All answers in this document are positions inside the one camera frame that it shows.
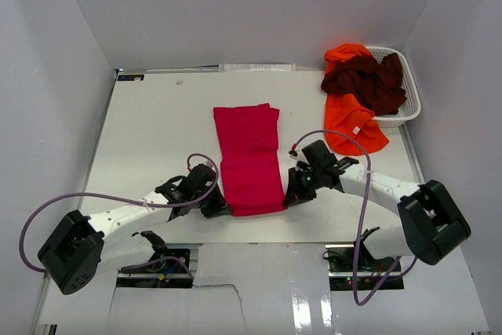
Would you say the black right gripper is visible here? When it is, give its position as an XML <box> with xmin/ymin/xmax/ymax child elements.
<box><xmin>283</xmin><ymin>166</ymin><xmax>324</xmax><ymax>207</ymax></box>

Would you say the magenta t shirt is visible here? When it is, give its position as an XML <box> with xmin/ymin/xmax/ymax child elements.
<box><xmin>213</xmin><ymin>104</ymin><xmax>285</xmax><ymax>217</ymax></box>

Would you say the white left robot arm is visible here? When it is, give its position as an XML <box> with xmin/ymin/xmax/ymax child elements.
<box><xmin>38</xmin><ymin>164</ymin><xmax>232</xmax><ymax>295</ymax></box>

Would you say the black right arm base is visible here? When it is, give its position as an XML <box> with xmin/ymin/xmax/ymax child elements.
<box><xmin>322</xmin><ymin>244</ymin><xmax>405</xmax><ymax>291</ymax></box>

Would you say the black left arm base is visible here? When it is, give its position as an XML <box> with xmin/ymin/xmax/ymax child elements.
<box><xmin>116</xmin><ymin>246</ymin><xmax>198</xmax><ymax>289</ymax></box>

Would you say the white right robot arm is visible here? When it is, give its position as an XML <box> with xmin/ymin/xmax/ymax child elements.
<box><xmin>282</xmin><ymin>140</ymin><xmax>471</xmax><ymax>271</ymax></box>

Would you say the orange t shirt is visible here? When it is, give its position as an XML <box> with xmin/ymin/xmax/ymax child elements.
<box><xmin>323</xmin><ymin>42</ymin><xmax>391</xmax><ymax>157</ymax></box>

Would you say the dark maroon t shirt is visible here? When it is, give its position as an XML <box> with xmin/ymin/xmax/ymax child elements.
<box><xmin>321</xmin><ymin>53</ymin><xmax>406</xmax><ymax>116</ymax></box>

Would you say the white plastic basket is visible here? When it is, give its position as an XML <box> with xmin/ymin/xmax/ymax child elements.
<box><xmin>368</xmin><ymin>46</ymin><xmax>423</xmax><ymax>128</ymax></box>

